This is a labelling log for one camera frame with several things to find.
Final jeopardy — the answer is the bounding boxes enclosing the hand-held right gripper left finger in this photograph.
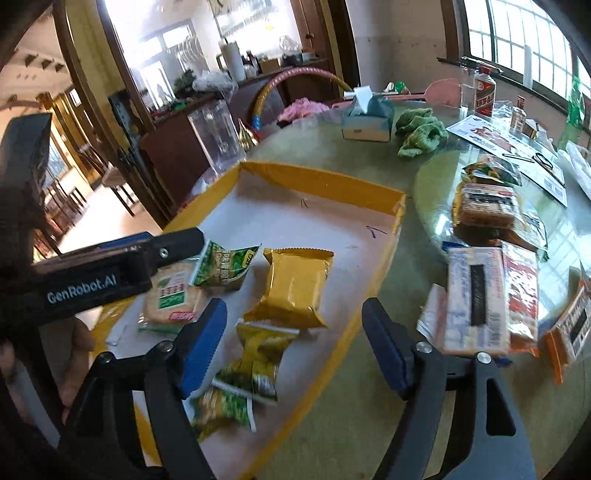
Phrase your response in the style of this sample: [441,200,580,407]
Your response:
[58,298,229,480]

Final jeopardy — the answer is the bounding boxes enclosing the teal tissue box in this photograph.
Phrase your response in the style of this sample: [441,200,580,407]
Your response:
[342,85,395,143]

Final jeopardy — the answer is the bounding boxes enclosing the red cracker packet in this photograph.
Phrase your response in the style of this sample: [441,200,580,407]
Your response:
[501,240,541,356]

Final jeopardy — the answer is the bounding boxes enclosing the brown cracker packet clear wrapper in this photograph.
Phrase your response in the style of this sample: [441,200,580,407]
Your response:
[452,182,548,252]

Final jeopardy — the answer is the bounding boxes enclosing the printed paper flyer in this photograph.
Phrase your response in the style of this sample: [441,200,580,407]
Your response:
[447,114,568,206]

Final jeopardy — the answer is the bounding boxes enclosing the orange cracker packet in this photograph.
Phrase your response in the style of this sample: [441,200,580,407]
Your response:
[542,279,591,384]

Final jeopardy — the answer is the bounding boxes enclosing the red label liquor bottle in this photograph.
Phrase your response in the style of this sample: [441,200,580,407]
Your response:
[473,66,497,118]

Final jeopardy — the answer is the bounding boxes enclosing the pink hand fan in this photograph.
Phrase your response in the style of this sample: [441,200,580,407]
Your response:
[425,78,462,107]

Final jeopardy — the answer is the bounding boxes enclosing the pink cloth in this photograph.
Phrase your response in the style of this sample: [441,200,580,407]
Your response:
[277,98,331,124]

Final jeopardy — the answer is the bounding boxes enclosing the white blue cracker packet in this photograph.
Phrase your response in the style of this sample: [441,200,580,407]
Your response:
[417,247,511,358]

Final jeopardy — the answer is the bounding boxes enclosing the colourful hula hoop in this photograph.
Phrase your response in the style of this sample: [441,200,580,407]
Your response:
[252,66,352,134]

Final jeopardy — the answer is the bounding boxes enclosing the black scissors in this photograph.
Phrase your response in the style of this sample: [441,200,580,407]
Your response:
[503,152,557,172]

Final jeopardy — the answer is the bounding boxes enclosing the dark wooden cabinet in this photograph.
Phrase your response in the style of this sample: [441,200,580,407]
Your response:
[139,58,333,185]

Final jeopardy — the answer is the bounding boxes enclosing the round cracker packet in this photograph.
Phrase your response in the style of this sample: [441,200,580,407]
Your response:
[137,258,211,334]

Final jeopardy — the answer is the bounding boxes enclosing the wooden chair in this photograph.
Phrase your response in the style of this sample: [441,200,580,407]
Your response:
[102,166,139,217]

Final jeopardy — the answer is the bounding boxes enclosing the green foil snack bag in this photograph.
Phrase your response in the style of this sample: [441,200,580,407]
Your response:
[463,154,522,188]

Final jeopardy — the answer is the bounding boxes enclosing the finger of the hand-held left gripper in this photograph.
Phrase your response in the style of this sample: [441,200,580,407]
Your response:
[62,232,155,260]
[122,227,206,294]

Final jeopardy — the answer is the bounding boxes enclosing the small glass bottle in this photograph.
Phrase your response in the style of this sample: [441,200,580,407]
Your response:
[509,96,527,134]

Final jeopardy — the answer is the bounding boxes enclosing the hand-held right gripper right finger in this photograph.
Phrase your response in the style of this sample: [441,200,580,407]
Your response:
[361,298,539,480]

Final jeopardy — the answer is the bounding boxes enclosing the person's left hand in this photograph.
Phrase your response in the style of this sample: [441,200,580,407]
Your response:
[59,318,96,411]

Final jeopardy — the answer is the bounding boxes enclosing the green snack packet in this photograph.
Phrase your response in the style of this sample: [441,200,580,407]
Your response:
[189,385,257,441]
[212,320,300,404]
[191,240,262,292]

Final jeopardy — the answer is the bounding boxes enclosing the green cloth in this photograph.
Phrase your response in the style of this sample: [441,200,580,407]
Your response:
[394,108,448,160]

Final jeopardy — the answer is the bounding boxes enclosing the clear plastic bag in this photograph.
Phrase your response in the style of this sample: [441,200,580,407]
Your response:
[191,71,238,93]

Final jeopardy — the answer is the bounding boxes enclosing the white plastic bag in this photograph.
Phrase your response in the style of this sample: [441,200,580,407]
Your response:
[566,141,591,199]

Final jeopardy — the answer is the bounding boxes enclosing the green plastic bottle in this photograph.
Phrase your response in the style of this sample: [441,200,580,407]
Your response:
[558,76,586,148]

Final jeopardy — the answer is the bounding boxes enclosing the group of wooden dining chairs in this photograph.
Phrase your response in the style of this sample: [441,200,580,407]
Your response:
[34,171,90,259]

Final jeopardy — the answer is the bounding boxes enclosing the clear glass bottle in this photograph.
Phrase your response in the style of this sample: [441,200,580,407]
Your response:
[459,58,476,109]

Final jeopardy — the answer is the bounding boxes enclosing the white thermos cup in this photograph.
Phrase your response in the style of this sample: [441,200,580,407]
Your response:
[219,41,245,83]

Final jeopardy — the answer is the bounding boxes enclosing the yellow snack packet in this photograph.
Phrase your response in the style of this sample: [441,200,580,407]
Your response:
[243,248,334,329]

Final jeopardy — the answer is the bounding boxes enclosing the yellow cardboard tray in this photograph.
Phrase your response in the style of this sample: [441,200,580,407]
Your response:
[90,161,407,480]

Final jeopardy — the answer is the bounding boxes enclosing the gold foil ornament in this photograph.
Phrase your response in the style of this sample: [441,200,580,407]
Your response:
[238,117,259,153]

